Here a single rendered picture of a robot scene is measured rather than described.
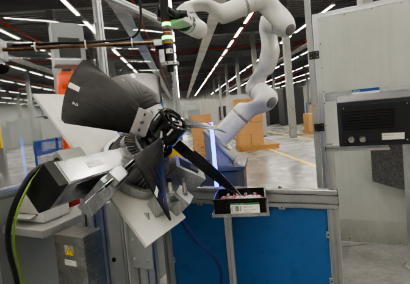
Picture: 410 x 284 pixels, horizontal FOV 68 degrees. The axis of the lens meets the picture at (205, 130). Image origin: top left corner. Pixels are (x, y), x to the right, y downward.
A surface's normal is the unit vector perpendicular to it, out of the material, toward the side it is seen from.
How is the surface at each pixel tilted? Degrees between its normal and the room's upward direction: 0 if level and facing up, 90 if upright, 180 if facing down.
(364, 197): 90
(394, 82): 90
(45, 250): 90
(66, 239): 90
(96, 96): 81
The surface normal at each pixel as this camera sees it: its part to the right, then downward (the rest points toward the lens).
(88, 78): 0.64, -0.31
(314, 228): -0.41, 0.08
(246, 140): 0.07, 0.04
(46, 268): 0.91, -0.06
